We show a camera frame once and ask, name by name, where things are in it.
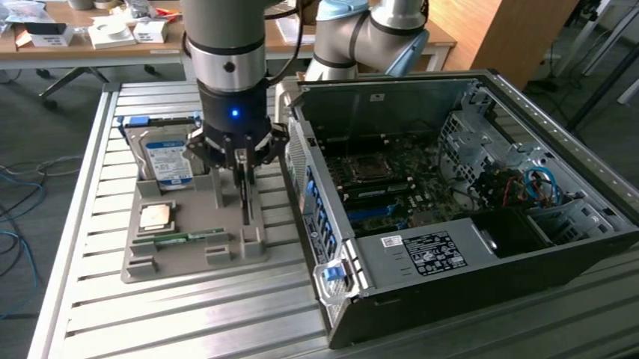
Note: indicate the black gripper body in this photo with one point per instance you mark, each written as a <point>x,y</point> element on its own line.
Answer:
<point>230,112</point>

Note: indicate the black Nvidia graphics card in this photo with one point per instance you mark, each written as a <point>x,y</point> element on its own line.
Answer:
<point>247,205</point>

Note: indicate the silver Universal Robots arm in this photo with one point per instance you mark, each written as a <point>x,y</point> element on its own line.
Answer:
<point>225,37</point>

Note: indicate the hard disk with blue caddy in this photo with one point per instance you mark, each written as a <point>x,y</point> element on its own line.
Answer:
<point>159,161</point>

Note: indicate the metal CPU socket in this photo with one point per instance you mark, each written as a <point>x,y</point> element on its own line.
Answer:
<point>370,168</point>

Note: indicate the grey plastic parts rack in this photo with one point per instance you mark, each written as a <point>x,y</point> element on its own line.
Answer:
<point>199,224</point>

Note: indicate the CPU with metal lid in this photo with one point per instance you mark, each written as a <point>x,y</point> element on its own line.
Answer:
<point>155,218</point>

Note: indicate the black RAM slot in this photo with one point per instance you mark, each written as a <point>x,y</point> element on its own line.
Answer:
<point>379,199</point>
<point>374,187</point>

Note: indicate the green RAM stick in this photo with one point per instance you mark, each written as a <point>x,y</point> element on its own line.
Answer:
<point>199,236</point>

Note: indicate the white label sticker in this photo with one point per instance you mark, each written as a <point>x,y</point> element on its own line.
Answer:
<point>377,97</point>

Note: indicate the white paper stack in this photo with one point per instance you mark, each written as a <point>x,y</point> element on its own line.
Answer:
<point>287,33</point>

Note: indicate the small white labelled box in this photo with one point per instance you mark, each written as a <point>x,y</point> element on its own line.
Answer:
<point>150,33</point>

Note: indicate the blue expansion slot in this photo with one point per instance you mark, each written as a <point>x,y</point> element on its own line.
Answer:
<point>370,215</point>

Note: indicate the brown cardboard box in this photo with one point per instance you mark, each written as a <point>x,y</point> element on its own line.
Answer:
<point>309,11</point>

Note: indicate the white box with tape roll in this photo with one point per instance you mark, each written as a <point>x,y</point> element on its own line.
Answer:
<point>111,33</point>

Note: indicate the black desk leg with casters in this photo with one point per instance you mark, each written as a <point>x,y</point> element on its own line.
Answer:
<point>57,85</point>

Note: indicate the green motherboard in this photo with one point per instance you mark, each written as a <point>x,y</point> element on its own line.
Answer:
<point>431,202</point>

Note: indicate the blue case latch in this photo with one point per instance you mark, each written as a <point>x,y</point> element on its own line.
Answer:
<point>334,272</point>

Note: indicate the silver power supply unit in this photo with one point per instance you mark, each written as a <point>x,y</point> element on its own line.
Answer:
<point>390,261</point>

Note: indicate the white box with black lid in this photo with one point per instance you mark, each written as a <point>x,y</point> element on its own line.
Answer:
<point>50,37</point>

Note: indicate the clear plastic bag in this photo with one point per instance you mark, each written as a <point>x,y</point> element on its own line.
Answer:
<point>22,9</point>

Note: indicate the open black PC case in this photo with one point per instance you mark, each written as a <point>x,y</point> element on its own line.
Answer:
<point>450,306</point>

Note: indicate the wooden cabinet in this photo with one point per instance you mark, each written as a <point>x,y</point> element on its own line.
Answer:
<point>520,37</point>

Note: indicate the silver disk bay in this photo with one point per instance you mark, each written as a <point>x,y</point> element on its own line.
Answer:
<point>574,220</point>

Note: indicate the white table leg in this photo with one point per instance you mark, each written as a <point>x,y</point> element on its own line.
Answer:
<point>630,91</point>

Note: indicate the wooden desk with white frame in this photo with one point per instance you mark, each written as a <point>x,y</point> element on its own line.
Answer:
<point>81,52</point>

